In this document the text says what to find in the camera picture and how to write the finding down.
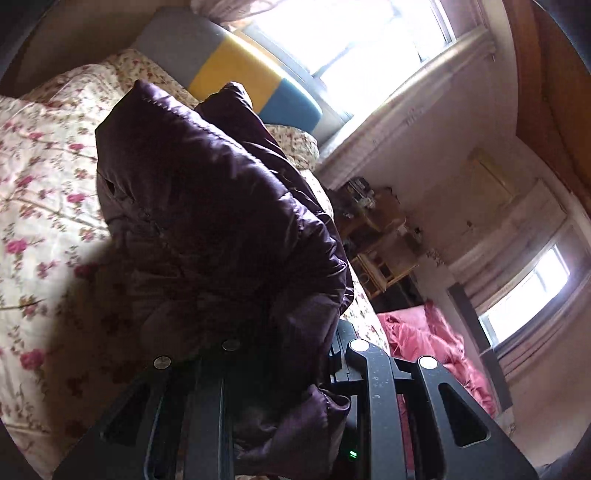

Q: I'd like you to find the floral cream bed quilt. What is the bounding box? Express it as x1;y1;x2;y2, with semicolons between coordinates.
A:
0;64;394;480

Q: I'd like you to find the grey yellow blue headboard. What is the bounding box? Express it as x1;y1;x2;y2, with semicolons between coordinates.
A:
133;7;322;133

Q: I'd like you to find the pink floral left curtain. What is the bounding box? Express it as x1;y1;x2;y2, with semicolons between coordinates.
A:
190;0;281;24

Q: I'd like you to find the small-floral pillow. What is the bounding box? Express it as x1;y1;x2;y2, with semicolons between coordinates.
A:
104;48;320;171

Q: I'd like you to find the cluttered wooden bedside shelf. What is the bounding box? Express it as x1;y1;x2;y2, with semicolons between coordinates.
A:
328;177;422;299

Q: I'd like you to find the pink crumpled blanket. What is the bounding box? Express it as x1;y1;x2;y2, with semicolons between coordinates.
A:
376;300;500;462

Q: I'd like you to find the pink floral right curtain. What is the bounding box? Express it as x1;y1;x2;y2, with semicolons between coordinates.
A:
315;25;496;189

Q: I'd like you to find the brown wooden wardrobe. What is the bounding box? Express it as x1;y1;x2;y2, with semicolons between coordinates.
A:
504;1;590;211

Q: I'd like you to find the bright bedroom window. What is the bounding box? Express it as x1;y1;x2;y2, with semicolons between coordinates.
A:
242;1;456;119

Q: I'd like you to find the purple quilted down jacket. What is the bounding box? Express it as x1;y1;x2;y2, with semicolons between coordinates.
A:
95;80;353;479

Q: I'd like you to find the pink floral curtain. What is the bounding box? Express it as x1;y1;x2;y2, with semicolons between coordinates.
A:
190;0;281;24
315;25;496;189

